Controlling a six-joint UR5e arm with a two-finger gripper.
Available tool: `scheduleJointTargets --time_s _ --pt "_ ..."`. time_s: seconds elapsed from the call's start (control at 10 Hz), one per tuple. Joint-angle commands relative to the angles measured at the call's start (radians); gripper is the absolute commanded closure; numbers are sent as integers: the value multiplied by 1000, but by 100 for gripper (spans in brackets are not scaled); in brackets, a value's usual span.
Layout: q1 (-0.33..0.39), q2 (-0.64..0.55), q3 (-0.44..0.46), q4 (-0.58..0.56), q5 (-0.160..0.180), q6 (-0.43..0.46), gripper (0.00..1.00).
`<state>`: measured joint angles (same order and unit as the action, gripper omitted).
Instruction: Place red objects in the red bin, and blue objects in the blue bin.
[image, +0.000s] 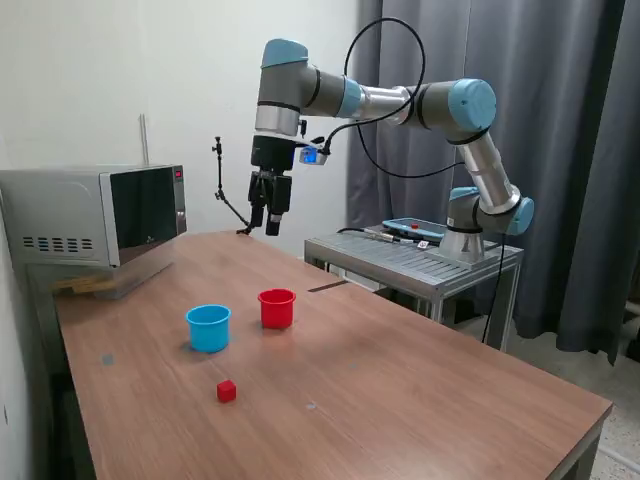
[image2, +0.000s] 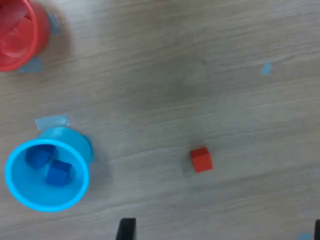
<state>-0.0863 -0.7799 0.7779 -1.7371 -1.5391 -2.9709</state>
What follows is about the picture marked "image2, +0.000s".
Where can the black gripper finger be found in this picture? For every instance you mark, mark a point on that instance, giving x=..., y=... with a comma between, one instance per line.
x=127, y=230
x=317, y=231

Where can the blue cube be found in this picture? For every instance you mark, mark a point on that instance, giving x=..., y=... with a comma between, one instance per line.
x=58, y=173
x=38, y=156

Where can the red cube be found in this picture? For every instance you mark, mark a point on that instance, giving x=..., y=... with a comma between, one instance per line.
x=202, y=161
x=23, y=25

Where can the blue plastic cup bin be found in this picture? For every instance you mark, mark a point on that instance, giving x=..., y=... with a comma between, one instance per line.
x=27, y=197

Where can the red plastic cup bin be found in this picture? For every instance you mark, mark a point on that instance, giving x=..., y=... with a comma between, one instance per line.
x=41, y=27

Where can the light blue tape piece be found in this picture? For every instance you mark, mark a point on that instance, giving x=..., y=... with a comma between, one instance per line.
x=54, y=25
x=31, y=65
x=266, y=68
x=51, y=121
x=305, y=236

